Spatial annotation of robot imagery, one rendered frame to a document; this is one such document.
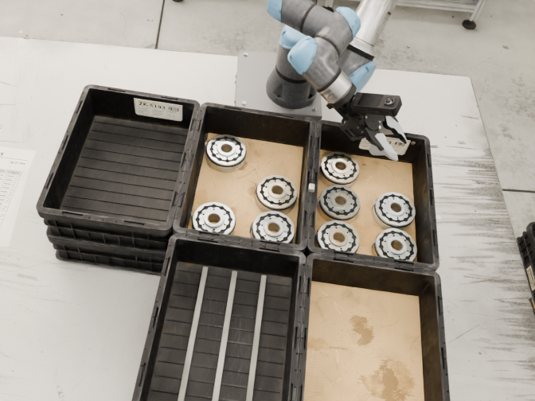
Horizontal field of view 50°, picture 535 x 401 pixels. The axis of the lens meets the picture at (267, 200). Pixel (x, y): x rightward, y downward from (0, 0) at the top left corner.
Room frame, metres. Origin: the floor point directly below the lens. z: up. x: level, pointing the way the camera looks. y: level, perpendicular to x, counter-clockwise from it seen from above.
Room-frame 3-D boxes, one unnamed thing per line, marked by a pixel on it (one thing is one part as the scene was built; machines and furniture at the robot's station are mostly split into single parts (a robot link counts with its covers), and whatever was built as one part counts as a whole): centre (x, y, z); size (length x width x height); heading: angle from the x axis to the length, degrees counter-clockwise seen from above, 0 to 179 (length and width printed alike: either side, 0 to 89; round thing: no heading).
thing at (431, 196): (0.86, -0.24, 0.92); 0.40 x 0.30 x 0.02; 3
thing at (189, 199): (0.84, 0.05, 0.87); 0.40 x 0.30 x 0.11; 3
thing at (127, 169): (0.83, 0.35, 0.87); 0.40 x 0.30 x 0.11; 3
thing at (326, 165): (0.97, -0.17, 0.86); 0.10 x 0.10 x 0.01
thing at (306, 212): (0.84, 0.05, 0.92); 0.40 x 0.30 x 0.02; 3
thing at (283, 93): (1.27, -0.01, 0.85); 0.15 x 0.15 x 0.10
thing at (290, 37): (1.26, -0.01, 0.97); 0.13 x 0.12 x 0.14; 65
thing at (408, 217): (0.87, -0.32, 0.86); 0.10 x 0.10 x 0.01
